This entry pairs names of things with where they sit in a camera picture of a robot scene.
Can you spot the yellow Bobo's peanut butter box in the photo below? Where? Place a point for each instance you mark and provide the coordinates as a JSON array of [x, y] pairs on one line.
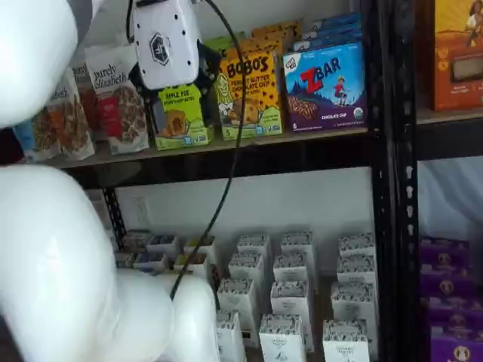
[[279, 26], [249, 98], [271, 38], [264, 52]]

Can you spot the small box blue label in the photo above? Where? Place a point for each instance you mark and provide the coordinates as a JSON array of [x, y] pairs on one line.
[[162, 243], [149, 260]]

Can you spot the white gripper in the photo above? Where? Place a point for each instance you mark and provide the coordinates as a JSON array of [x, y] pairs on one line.
[[166, 45]]

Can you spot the blue Zbar chocolate chip box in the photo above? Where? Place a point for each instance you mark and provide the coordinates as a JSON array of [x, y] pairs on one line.
[[324, 94], [336, 33], [336, 20], [328, 44]]

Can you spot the orange snack box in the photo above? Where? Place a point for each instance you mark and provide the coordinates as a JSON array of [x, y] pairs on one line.
[[456, 86]]

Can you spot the small box yellow label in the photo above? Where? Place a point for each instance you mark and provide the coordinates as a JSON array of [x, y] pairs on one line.
[[200, 245], [190, 262]]

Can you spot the granola bag red label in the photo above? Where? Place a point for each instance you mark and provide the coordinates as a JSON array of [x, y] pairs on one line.
[[117, 113]]

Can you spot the purple snack box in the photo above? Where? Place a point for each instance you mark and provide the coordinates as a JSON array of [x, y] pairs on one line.
[[445, 281], [445, 250], [456, 348], [456, 313]]

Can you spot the granola bag orange label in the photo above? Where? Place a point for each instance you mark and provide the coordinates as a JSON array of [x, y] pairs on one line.
[[71, 128]]

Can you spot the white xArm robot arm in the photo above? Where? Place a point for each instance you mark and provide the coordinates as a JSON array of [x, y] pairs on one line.
[[37, 264]]

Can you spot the purely elizabeth granola bag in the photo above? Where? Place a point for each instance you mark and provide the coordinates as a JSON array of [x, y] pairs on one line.
[[85, 102]]

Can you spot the white plastic sheet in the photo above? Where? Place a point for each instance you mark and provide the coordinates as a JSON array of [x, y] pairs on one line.
[[449, 196]]

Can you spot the green Bobo's apple pie box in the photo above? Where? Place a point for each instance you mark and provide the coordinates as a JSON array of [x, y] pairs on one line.
[[234, 37], [222, 46], [181, 124]]

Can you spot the white patterned carton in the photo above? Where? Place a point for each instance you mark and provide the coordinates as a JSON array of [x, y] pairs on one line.
[[235, 298], [356, 269], [245, 267], [297, 241], [288, 301], [290, 269], [228, 339], [281, 339], [352, 301], [253, 243], [345, 343], [356, 243]]

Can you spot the wooden shelf board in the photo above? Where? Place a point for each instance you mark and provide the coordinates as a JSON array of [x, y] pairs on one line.
[[320, 136], [449, 116]]

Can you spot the small box green label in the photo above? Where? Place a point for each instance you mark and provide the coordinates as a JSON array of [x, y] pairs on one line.
[[123, 259], [137, 239]]

